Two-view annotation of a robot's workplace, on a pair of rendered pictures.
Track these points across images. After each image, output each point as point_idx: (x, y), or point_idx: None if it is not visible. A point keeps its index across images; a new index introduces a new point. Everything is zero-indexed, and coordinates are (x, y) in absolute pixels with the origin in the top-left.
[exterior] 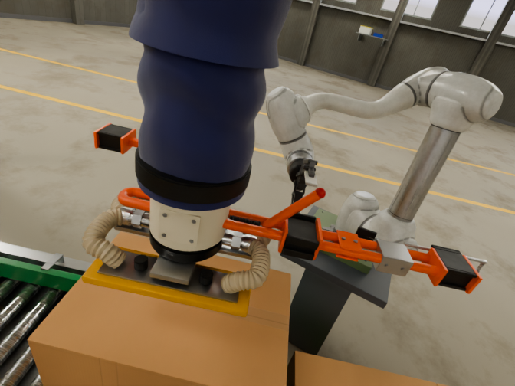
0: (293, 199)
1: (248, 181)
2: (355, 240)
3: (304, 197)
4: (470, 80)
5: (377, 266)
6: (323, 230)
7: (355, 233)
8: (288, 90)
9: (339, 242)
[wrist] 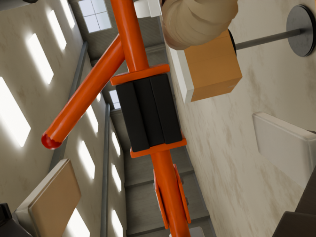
0: (309, 185)
1: (16, 5)
2: (159, 209)
3: (60, 112)
4: None
5: (191, 228)
6: (151, 158)
7: (164, 224)
8: None
9: (154, 174)
